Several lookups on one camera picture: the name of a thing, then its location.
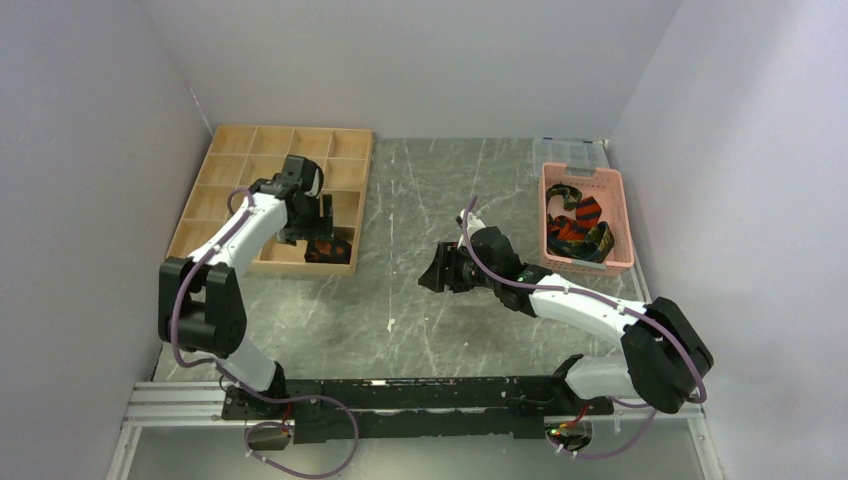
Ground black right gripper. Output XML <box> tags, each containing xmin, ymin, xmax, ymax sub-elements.
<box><xmin>418</xmin><ymin>242</ymin><xmax>500</xmax><ymax>294</ymax></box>

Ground black tie orange flowers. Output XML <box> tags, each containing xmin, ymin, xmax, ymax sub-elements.
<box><xmin>304</xmin><ymin>238</ymin><xmax>352</xmax><ymax>264</ymax></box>

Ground wooden compartment tray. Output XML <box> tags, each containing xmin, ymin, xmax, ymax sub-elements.
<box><xmin>167</xmin><ymin>124</ymin><xmax>373</xmax><ymax>276</ymax></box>

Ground pink perforated plastic basket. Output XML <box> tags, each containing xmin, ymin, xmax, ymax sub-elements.
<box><xmin>538</xmin><ymin>162</ymin><xmax>634</xmax><ymax>277</ymax></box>

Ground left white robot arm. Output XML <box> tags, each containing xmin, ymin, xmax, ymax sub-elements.
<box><xmin>158</xmin><ymin>155</ymin><xmax>333</xmax><ymax>420</ymax></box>

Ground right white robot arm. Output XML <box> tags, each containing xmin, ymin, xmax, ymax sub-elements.
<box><xmin>418</xmin><ymin>227</ymin><xmax>714</xmax><ymax>415</ymax></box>

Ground red striped tie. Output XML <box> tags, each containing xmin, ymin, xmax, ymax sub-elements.
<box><xmin>547</xmin><ymin>195</ymin><xmax>604</xmax><ymax>256</ymax></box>

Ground clear plastic organizer box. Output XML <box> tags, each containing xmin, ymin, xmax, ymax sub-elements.
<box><xmin>532</xmin><ymin>137</ymin><xmax>609</xmax><ymax>178</ymax></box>

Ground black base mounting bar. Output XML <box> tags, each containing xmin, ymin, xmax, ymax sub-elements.
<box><xmin>221</xmin><ymin>376</ymin><xmax>613</xmax><ymax>444</ymax></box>

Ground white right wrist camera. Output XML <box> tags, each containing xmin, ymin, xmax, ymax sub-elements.
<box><xmin>455</xmin><ymin>210</ymin><xmax>486</xmax><ymax>237</ymax></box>

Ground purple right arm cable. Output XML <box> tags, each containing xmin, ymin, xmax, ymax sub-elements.
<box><xmin>460</xmin><ymin>195</ymin><xmax>709</xmax><ymax>460</ymax></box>

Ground aluminium frame rail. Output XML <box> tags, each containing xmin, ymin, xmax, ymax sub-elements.
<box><xmin>123</xmin><ymin>381</ymin><xmax>705</xmax><ymax>427</ymax></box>

